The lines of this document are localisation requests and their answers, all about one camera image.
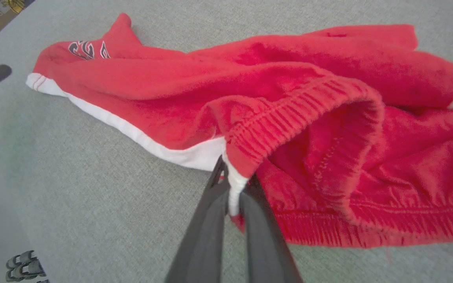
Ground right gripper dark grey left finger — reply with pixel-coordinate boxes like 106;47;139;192
165;156;230;283

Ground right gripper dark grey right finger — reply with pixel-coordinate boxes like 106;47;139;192
239;174;303;283

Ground red shorts with white trim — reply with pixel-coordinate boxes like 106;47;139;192
26;13;453;249

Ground light grey fabric sofa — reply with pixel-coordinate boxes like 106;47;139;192
0;0;453;283

